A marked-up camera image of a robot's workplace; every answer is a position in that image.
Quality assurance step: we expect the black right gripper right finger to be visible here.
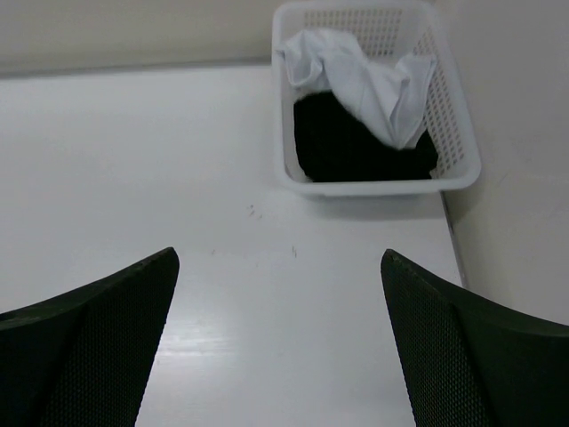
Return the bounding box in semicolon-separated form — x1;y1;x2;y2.
381;249;568;426

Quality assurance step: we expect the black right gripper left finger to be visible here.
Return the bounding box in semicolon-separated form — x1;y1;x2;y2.
1;247;180;426

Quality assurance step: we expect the white skirt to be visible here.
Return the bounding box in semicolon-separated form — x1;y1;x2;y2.
276;28;437;150

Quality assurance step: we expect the black skirt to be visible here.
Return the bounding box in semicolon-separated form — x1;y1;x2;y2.
293;92;438;182

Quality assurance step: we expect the white plastic laundry basket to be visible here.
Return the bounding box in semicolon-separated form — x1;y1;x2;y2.
271;1;481;197

